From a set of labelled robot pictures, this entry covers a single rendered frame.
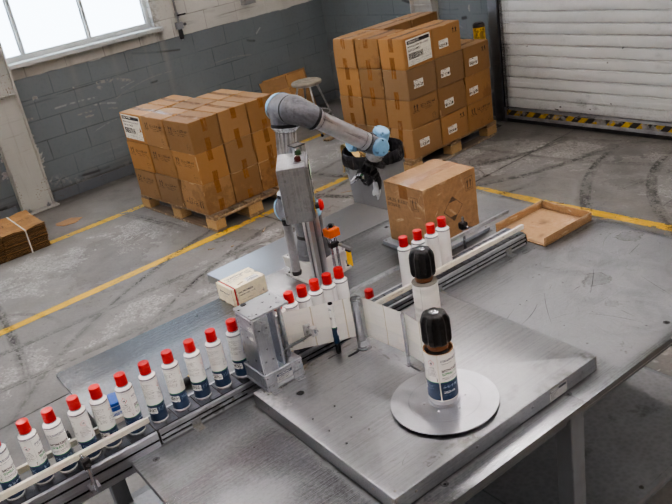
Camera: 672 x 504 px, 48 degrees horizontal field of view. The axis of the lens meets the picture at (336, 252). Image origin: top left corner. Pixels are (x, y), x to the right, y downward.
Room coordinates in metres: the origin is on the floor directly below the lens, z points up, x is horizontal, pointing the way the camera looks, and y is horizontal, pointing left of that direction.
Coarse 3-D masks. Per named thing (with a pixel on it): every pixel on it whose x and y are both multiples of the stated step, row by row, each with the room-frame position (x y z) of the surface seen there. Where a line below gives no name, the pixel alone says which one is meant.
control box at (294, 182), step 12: (288, 156) 2.42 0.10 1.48; (300, 156) 2.40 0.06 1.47; (276, 168) 2.32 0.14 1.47; (288, 168) 2.30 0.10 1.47; (300, 168) 2.29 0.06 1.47; (288, 180) 2.29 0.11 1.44; (300, 180) 2.29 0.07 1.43; (288, 192) 2.29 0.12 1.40; (300, 192) 2.29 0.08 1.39; (312, 192) 2.34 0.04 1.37; (288, 204) 2.29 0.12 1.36; (300, 204) 2.29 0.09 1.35; (312, 204) 2.30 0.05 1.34; (288, 216) 2.29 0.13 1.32; (300, 216) 2.29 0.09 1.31; (312, 216) 2.29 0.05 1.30
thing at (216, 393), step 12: (504, 240) 2.74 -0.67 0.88; (480, 252) 2.67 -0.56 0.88; (396, 288) 2.50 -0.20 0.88; (372, 300) 2.44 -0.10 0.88; (396, 300) 2.41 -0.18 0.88; (240, 384) 2.05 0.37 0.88; (192, 396) 2.03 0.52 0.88; (216, 396) 2.00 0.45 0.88; (168, 408) 1.99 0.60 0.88; (192, 408) 1.96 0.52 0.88; (168, 420) 1.92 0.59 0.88
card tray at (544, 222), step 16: (528, 208) 3.04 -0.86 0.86; (544, 208) 3.08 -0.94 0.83; (560, 208) 3.01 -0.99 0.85; (576, 208) 2.94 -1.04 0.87; (496, 224) 2.93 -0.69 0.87; (512, 224) 2.97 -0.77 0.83; (528, 224) 2.94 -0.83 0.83; (544, 224) 2.92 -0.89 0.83; (560, 224) 2.89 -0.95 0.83; (576, 224) 2.82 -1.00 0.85; (528, 240) 2.79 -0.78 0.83; (544, 240) 2.72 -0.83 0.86
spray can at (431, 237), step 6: (432, 222) 2.57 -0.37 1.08; (426, 228) 2.56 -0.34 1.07; (432, 228) 2.55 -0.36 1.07; (426, 234) 2.56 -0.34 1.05; (432, 234) 2.55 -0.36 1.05; (426, 240) 2.55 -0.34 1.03; (432, 240) 2.54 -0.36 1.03; (438, 240) 2.55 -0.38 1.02; (432, 246) 2.54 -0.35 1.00; (438, 246) 2.55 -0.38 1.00; (438, 252) 2.54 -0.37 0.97; (438, 258) 2.54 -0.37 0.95; (438, 264) 2.54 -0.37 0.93
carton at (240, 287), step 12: (228, 276) 2.81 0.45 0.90; (240, 276) 2.79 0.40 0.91; (252, 276) 2.77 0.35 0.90; (264, 276) 2.77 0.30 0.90; (228, 288) 2.70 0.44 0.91; (240, 288) 2.70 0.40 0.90; (252, 288) 2.73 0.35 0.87; (264, 288) 2.76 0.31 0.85; (228, 300) 2.71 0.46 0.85; (240, 300) 2.69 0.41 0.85
